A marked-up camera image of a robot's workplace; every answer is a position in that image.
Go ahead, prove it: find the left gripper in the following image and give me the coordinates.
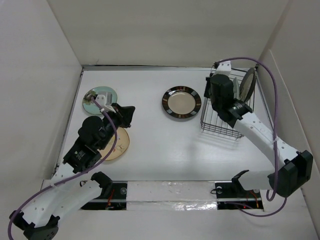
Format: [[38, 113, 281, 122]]
[[98, 102, 136, 150]]

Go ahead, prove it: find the grey rim cream plate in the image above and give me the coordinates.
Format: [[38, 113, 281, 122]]
[[239, 68, 256, 103]]

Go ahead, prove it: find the teal rectangular divided plate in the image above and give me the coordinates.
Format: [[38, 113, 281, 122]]
[[232, 77, 240, 99]]

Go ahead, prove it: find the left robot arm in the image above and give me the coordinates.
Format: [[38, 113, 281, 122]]
[[7, 103, 136, 240]]

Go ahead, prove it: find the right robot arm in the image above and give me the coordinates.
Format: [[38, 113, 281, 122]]
[[204, 73, 314, 198]]

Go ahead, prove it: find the teal round flower plate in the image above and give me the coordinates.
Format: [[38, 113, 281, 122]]
[[82, 86, 118, 115]]

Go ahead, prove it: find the tan round bird plate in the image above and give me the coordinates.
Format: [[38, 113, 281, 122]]
[[99, 127, 130, 161]]

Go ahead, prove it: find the striped rim round plate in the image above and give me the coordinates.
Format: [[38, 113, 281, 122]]
[[161, 85, 202, 120]]

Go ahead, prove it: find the foil tape strip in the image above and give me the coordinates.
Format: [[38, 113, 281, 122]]
[[126, 181, 218, 211]]

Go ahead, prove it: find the wire dish rack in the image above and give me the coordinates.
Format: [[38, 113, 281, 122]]
[[200, 68, 257, 139]]

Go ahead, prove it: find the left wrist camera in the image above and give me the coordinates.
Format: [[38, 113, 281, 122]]
[[94, 91, 114, 112]]

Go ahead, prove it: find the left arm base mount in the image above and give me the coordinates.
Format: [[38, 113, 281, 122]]
[[80, 181, 128, 211]]

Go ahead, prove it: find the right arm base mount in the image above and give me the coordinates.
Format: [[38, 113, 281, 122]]
[[210, 182, 264, 210]]

